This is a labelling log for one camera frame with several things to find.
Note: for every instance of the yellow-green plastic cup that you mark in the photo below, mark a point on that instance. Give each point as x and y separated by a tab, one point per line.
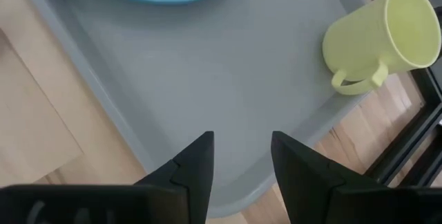
359	44

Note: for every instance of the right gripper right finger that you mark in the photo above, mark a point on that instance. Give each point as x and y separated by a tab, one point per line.
300	175

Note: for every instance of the black metal table frame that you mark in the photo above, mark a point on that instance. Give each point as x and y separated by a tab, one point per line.
407	141

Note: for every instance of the grey plastic tray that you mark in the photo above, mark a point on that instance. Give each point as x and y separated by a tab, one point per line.
207	79

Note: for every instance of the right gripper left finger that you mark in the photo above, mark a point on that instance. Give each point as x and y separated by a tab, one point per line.
195	168

